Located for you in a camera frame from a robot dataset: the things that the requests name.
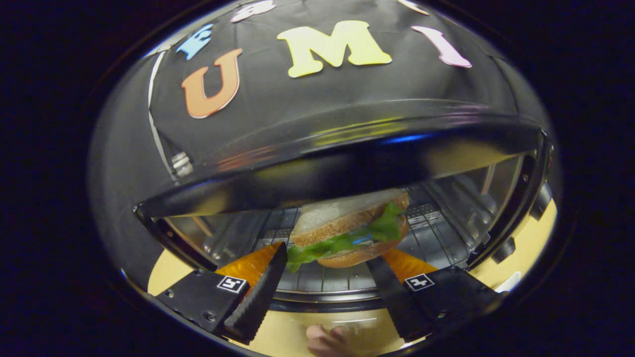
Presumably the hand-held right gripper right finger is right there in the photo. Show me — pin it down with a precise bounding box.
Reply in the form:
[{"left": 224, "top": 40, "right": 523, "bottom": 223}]
[{"left": 366, "top": 247, "right": 503, "bottom": 344}]

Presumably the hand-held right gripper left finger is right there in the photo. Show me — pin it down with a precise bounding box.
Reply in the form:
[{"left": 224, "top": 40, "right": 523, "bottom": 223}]
[{"left": 155, "top": 241, "right": 288, "bottom": 345}]

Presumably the lettuce sandwich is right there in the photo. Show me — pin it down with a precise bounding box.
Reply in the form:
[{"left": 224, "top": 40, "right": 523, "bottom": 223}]
[{"left": 286, "top": 188, "right": 411, "bottom": 274}]

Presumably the black electric oven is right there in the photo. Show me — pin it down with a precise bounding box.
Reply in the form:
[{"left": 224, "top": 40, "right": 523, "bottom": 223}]
[{"left": 133, "top": 99, "right": 557, "bottom": 318}]

